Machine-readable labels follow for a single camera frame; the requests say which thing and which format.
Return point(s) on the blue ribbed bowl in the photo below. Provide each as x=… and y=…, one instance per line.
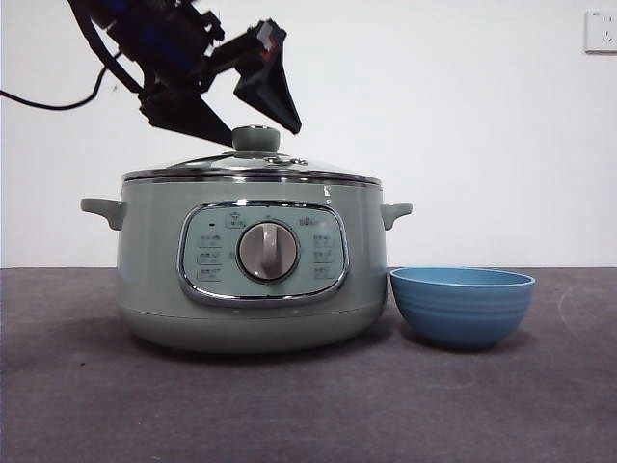
x=463, y=308

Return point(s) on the glass lid with green knob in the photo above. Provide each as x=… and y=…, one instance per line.
x=255, y=137

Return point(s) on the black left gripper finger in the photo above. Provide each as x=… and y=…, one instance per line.
x=275, y=99
x=183, y=113

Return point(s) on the white wall socket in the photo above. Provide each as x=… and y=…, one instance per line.
x=601, y=31

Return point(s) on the pale green electric steamer pot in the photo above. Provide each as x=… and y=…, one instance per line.
x=144, y=270

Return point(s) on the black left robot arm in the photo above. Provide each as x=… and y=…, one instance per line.
x=159, y=48

